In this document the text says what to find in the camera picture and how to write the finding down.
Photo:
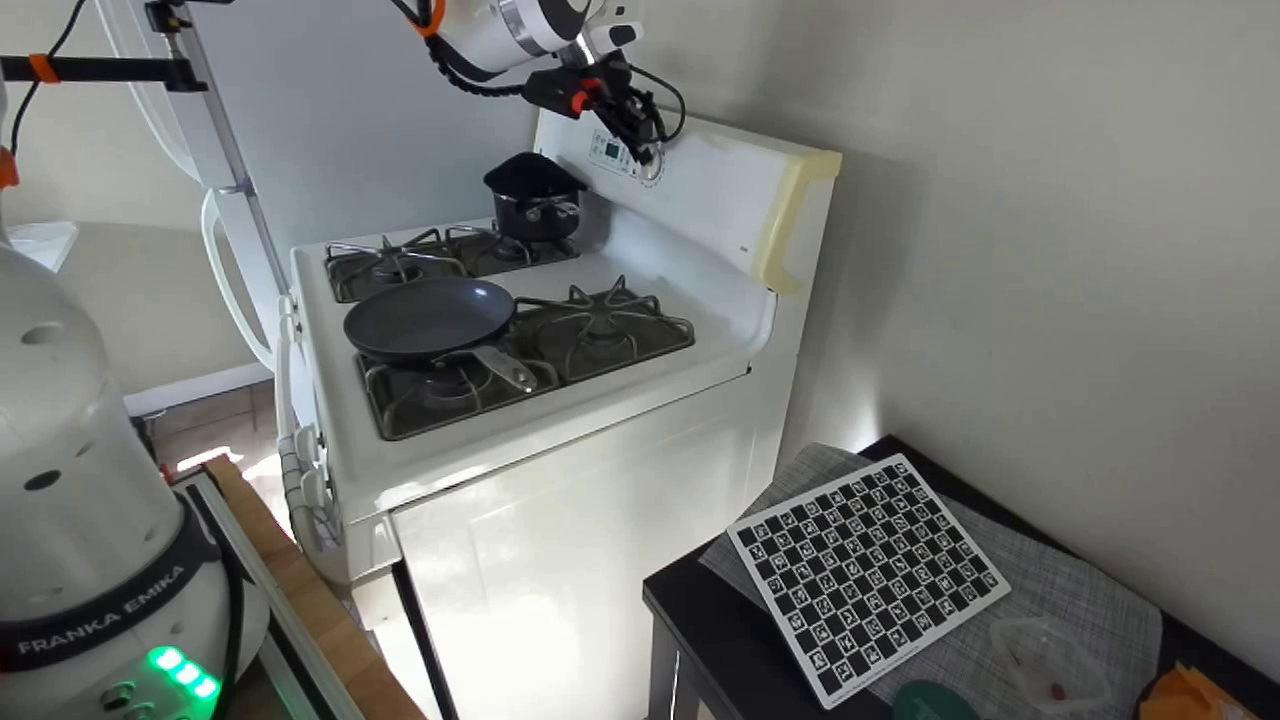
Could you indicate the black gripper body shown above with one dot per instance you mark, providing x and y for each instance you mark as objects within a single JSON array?
[{"x": 581, "y": 84}]

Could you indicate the black cooking pot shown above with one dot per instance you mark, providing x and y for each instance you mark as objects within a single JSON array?
[{"x": 536, "y": 194}]

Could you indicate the burner grate under pot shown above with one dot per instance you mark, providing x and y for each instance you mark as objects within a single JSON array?
[{"x": 533, "y": 246}]

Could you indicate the beige tape strip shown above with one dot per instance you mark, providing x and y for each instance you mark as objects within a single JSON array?
[{"x": 793, "y": 213}]

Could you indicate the empty square burner grate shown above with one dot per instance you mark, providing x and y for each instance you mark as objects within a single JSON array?
[
  {"x": 394, "y": 266},
  {"x": 606, "y": 326}
]

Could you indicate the white refrigerator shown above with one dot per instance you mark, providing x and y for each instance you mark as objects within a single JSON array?
[{"x": 347, "y": 121}]

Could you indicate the grey frying pan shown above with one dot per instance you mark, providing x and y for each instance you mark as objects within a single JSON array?
[{"x": 424, "y": 321}]

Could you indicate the burner grate under pan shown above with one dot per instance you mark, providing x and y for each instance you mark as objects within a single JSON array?
[{"x": 424, "y": 394}]

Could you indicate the white gas stove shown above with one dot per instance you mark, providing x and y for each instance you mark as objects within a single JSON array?
[{"x": 584, "y": 535}]

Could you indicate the black bar with orange tape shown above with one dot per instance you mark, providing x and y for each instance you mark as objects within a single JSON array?
[{"x": 107, "y": 71}]

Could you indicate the black white calibration checkerboard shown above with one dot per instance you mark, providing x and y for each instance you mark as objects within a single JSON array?
[{"x": 864, "y": 573}]

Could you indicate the black side table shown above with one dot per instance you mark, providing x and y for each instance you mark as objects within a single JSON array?
[
  {"x": 1067, "y": 586},
  {"x": 693, "y": 643}
]

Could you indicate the wooden board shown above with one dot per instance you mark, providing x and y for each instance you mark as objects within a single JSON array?
[{"x": 321, "y": 600}]

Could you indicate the green round lid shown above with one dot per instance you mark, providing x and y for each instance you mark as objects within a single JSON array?
[{"x": 935, "y": 702}]

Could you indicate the orange object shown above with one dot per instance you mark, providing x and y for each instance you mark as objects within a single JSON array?
[{"x": 1192, "y": 697}]

